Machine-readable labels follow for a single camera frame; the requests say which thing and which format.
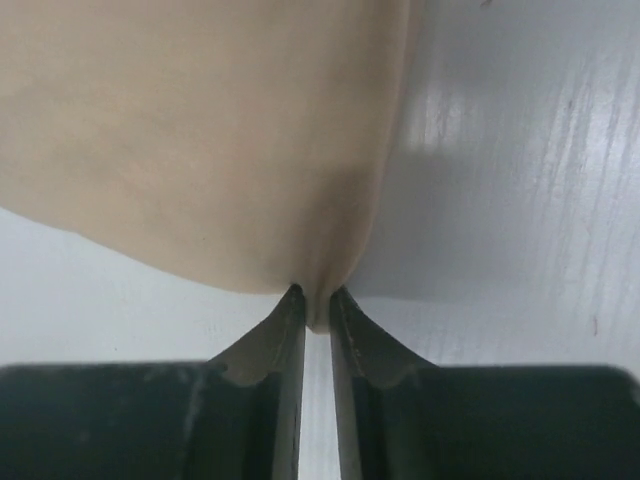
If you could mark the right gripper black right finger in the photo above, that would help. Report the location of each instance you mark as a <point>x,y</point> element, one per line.
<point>400,416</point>

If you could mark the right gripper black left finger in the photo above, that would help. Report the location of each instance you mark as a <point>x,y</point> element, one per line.
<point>235,416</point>

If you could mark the beige t shirt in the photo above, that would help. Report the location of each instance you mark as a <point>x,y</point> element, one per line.
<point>239,144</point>

